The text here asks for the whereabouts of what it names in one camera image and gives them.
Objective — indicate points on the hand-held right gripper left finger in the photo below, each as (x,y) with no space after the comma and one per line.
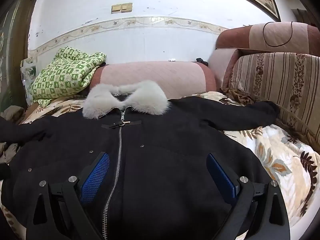
(96,177)

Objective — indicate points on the small black object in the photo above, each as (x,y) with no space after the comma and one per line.
(201,61)

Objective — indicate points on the pink brown sofa armrest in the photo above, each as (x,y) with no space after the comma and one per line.
(155,75)

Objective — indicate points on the pink sofa bolster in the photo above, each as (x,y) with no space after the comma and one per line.
(222,65)

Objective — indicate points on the grey brown cloth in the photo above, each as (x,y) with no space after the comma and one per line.
(7,152)
(12,113)

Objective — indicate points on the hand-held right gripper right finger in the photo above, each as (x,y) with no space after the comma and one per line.
(221,177)

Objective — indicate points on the brown fringed cloth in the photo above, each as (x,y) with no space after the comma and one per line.
(237,95)

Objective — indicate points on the printed plastic bag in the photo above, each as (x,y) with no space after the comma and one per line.
(28,72)

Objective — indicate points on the black coat with fur collar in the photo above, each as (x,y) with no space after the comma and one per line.
(162,142)

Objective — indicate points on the striped floral cushion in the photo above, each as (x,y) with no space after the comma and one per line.
(280,85)

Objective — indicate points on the brown beige sofa backrest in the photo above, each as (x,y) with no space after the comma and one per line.
(275,36)

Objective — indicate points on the gold wall switch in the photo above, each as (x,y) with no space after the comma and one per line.
(116,8)
(127,7)

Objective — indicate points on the leaf print blanket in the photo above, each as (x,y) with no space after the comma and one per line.
(275,160)

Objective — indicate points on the green patterned quilt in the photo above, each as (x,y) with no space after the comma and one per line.
(62,77)

